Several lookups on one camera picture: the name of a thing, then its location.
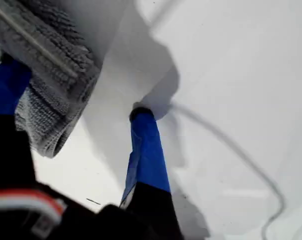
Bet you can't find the red white servo wire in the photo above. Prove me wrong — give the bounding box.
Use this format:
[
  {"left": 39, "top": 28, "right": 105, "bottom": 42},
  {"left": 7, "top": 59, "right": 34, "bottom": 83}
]
[{"left": 0, "top": 187, "right": 68, "bottom": 226}]

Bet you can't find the grey striped square towel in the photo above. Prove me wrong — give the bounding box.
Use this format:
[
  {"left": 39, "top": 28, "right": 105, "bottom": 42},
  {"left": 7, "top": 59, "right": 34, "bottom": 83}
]
[{"left": 0, "top": 0, "right": 103, "bottom": 159}]

